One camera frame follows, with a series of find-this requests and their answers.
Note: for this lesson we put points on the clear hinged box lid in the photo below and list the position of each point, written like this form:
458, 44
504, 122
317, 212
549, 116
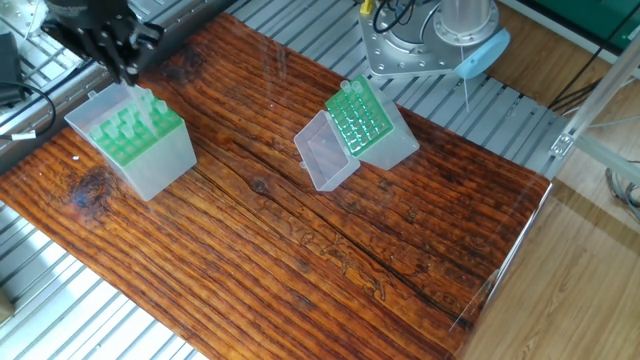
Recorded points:
325, 155
95, 108

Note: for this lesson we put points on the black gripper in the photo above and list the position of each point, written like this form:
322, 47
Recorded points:
85, 15

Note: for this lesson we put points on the translucent tip box green rack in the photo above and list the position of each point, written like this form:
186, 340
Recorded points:
385, 135
150, 165

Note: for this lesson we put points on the aluminium frame corner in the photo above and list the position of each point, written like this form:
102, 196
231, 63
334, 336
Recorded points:
590, 125

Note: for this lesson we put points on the glossy wooden board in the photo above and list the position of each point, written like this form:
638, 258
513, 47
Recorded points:
300, 250

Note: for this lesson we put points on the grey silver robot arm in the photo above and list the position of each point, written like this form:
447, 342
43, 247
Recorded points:
445, 25

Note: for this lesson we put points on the grey metal mount plate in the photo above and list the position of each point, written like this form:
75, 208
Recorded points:
395, 50

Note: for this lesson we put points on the yellow tag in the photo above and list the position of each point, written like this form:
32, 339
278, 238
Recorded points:
366, 6

